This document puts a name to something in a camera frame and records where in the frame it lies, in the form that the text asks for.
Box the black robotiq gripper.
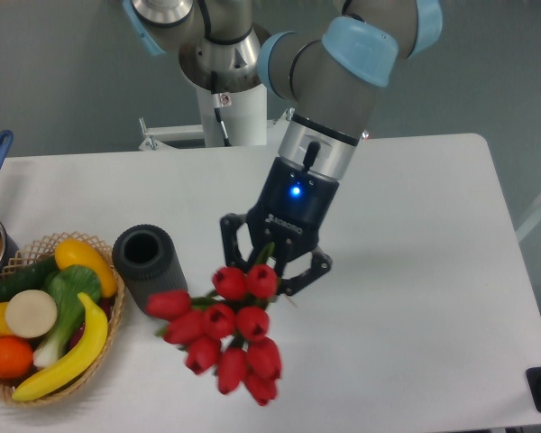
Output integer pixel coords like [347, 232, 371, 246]
[220, 157, 339, 296]

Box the red tulip bouquet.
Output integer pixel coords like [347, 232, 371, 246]
[144, 243, 282, 407]

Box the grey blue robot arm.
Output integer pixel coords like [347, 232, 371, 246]
[123, 1, 443, 295]

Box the dark grey ribbed vase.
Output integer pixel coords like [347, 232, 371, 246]
[112, 224, 188, 313]

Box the red fruit in basket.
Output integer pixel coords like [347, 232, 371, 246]
[68, 298, 114, 350]

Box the yellow banana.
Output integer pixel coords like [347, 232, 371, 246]
[12, 292, 108, 402]

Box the yellow squash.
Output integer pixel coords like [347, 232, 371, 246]
[54, 238, 117, 299]

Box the green bok choy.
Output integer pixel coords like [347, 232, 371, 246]
[33, 265, 101, 370]

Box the green cucumber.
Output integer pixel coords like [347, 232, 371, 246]
[0, 256, 59, 303]

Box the beige round mushroom cap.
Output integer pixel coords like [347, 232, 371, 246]
[5, 290, 58, 338]

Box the orange fruit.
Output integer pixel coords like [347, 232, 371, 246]
[0, 336, 33, 380]

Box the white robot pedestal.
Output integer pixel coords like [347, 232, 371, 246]
[138, 85, 294, 151]

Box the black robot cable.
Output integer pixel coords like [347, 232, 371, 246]
[209, 70, 233, 148]

